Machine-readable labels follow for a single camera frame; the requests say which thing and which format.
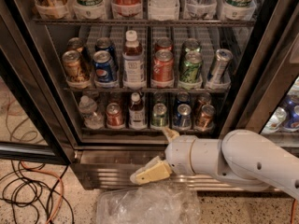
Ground green can bottom shelf front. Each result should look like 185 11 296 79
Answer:
150 103 168 129

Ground clear plastic bin with wrap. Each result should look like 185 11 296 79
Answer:
96 182 201 224

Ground orange cable on floor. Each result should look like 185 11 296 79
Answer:
19 161 64 224

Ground red-orange can middle shelf front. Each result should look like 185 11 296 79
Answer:
151 49 174 88

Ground stainless steel fridge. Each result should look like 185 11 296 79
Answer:
0 0 299 190

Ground black cable on floor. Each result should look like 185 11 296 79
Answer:
0 159 76 224

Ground slim silver can middle shelf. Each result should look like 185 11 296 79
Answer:
206 49 233 88

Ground red can middle shelf rear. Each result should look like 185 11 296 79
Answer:
154 37 173 51

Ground green can middle shelf front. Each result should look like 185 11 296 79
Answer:
178 51 203 90

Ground blue can middle shelf rear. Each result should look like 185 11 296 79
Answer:
94 37 117 61

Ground clear water bottle bottom shelf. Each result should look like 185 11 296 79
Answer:
78 95 104 130

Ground green can middle shelf rear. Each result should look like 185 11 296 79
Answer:
180 38 202 59

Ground blue can in right compartment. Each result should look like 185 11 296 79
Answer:
281 95 299 132

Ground blue can bottom shelf front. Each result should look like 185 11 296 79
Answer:
173 104 192 130

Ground tan bottle top shelf left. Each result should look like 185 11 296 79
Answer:
35 0 74 20

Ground green can shelf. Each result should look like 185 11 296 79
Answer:
153 92 167 105
178 51 203 90
150 103 168 129
180 38 202 59

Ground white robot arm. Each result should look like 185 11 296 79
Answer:
130 128 299 200

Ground white can in right compartment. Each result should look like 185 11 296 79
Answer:
262 107 287 133

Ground tea bottle middle shelf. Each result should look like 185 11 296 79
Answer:
122 30 146 90

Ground brown can bottom shelf rear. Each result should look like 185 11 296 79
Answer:
194 92 212 113

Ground orange-brown can bottom shelf front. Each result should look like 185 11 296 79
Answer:
195 105 216 131

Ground gold-brown can middle shelf front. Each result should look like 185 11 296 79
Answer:
62 50 90 89

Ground brown tea bottle bottom shelf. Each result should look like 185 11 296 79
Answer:
129 92 146 130

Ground gold can middle shelf rear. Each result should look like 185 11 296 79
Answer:
67 37 90 63

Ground blue pepsi can middle shelf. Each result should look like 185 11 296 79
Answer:
93 50 118 88

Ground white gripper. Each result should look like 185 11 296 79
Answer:
130 127 196 185

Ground white green bottle top left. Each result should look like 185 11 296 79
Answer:
74 0 107 20

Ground red coke can bottom shelf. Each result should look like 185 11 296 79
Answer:
106 103 124 128

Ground white green bottle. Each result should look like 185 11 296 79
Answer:
217 0 256 21
74 0 107 20

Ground red bottle top shelf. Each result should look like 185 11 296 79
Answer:
111 0 142 19

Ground white green bottle top right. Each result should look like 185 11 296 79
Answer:
217 0 256 21

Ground blue can bottom shelf rear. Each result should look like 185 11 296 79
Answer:
174 91 191 107

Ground green can bottom shelf rear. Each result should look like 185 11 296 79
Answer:
153 92 167 105

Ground clear bottle top shelf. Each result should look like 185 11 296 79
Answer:
148 0 179 21

